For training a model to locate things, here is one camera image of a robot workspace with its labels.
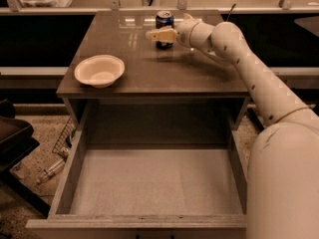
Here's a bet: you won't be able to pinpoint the wire mesh basket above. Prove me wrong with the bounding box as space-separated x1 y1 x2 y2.
52 119 76 158

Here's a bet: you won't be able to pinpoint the clear plastic bottle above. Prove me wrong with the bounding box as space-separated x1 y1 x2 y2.
37 159 65 184

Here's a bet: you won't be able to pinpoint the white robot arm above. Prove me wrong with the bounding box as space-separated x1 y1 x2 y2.
147 14 319 239

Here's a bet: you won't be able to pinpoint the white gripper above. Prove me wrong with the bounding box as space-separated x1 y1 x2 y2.
146 13 200 48

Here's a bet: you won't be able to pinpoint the blue pepsi can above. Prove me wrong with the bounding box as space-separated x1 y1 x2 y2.
156 10 174 50

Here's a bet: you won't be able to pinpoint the black chair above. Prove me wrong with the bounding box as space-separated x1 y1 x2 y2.
0 100 50 217

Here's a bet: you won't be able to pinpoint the white paper bowl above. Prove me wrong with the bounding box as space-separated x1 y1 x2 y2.
74 55 125 88

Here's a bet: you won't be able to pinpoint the open grey top drawer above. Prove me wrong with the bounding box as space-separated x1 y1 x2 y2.
25 100 248 239

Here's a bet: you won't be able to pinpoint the grey cabinet with glossy top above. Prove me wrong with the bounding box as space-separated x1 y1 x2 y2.
58 12 249 149

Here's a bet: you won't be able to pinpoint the black metal stand legs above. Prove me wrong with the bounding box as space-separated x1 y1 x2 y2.
247 109 264 131

